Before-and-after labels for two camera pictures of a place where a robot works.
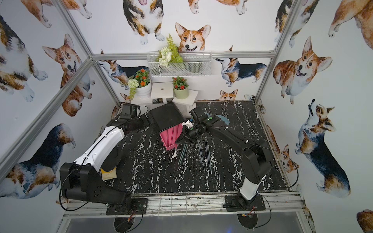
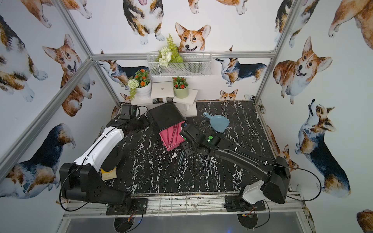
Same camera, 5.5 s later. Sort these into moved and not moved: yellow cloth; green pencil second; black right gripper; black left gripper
Moved: black right gripper
Not moved: green pencil second; yellow cloth; black left gripper
